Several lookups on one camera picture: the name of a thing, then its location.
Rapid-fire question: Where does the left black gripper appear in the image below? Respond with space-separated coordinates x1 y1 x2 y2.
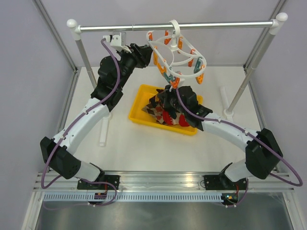
117 43 154 90

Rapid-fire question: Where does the brown argyle sock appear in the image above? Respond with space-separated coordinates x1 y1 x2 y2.
142 96 165 124

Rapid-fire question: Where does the red sock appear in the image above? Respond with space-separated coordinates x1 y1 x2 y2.
162 111 189 127

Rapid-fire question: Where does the dark argyle sock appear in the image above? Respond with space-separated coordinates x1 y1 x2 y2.
149 87 171 107

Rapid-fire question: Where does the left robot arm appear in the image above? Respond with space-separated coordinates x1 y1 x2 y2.
40 43 153 189

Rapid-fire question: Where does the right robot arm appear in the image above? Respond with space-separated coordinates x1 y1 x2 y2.
157 85 283 189

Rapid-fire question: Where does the yellow plastic tray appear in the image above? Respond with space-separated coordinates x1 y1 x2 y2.
128 84 197 136

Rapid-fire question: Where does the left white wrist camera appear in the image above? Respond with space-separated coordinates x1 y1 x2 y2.
103 32 131 53

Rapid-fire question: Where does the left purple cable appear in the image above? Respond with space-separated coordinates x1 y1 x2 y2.
41 38 120 190

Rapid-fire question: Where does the white sock hanger frame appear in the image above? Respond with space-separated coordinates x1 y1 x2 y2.
146 20 207 88

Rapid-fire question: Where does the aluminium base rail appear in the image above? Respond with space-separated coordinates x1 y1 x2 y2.
34 171 295 193

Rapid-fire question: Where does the silver clothes rail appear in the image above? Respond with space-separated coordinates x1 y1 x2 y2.
67 12 288 116

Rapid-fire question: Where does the white slotted cable duct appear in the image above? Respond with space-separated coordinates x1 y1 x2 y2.
43 192 224 203

